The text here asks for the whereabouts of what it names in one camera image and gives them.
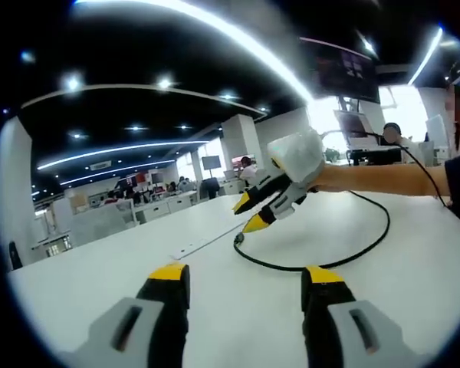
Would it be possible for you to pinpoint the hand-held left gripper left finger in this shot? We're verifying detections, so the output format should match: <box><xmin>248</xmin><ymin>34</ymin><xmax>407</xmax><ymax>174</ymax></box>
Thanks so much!
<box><xmin>59</xmin><ymin>261</ymin><xmax>191</xmax><ymax>368</ymax></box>

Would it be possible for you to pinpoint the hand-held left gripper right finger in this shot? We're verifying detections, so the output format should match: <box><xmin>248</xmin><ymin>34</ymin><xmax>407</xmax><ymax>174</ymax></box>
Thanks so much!
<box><xmin>301</xmin><ymin>264</ymin><xmax>422</xmax><ymax>368</ymax></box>

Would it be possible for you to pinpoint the black data cable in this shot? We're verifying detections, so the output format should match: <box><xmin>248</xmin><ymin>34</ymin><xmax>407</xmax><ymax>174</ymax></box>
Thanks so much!
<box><xmin>232</xmin><ymin>190</ymin><xmax>392</xmax><ymax>273</ymax></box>

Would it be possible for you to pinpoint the white USB port panel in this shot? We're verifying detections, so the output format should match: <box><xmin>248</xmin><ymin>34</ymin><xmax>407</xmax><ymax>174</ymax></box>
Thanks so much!
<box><xmin>169</xmin><ymin>224</ymin><xmax>247</xmax><ymax>260</ymax></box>

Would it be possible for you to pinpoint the desk screen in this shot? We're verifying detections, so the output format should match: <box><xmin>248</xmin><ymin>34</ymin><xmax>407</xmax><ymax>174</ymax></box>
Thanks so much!
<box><xmin>333</xmin><ymin>109</ymin><xmax>381</xmax><ymax>149</ymax></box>

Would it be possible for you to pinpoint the white desk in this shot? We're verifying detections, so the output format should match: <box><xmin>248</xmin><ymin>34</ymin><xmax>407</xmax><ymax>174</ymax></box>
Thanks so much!
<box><xmin>6</xmin><ymin>189</ymin><xmax>460</xmax><ymax>368</ymax></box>

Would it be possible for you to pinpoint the black office chair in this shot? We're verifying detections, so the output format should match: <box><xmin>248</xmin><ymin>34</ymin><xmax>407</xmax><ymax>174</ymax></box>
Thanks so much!
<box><xmin>199</xmin><ymin>179</ymin><xmax>221</xmax><ymax>201</ymax></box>

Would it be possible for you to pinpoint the standing monitor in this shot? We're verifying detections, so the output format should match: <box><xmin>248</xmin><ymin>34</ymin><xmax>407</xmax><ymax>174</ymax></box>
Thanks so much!
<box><xmin>201</xmin><ymin>155</ymin><xmax>223</xmax><ymax>179</ymax></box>

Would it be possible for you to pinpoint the hanging dark monitor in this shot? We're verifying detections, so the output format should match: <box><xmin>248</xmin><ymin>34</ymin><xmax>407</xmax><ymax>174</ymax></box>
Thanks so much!
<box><xmin>299</xmin><ymin>36</ymin><xmax>382</xmax><ymax>104</ymax></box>

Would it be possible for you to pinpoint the white mesh chair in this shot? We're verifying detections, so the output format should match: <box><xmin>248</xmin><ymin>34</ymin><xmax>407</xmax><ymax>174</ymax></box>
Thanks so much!
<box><xmin>70</xmin><ymin>206</ymin><xmax>126</xmax><ymax>247</ymax></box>

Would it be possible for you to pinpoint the long ceiling light strip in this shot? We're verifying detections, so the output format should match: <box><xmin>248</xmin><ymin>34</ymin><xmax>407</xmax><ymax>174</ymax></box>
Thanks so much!
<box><xmin>71</xmin><ymin>0</ymin><xmax>316</xmax><ymax>101</ymax></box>

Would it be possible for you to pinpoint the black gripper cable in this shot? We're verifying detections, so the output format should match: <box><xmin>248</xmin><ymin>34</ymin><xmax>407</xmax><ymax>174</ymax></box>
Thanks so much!
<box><xmin>362</xmin><ymin>130</ymin><xmax>451</xmax><ymax>209</ymax></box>

